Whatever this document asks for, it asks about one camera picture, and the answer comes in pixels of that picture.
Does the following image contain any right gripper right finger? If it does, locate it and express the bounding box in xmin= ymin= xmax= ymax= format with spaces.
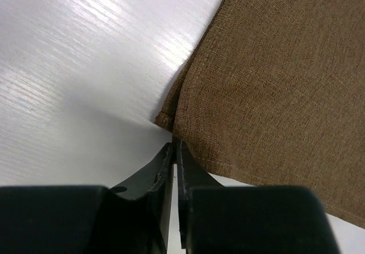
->
xmin=176 ymin=141 xmax=339 ymax=253

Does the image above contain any brown cloth napkin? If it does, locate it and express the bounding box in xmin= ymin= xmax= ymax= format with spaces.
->
xmin=155 ymin=0 xmax=364 ymax=227

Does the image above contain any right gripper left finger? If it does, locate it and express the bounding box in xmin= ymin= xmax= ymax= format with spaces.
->
xmin=1 ymin=143 xmax=173 ymax=253

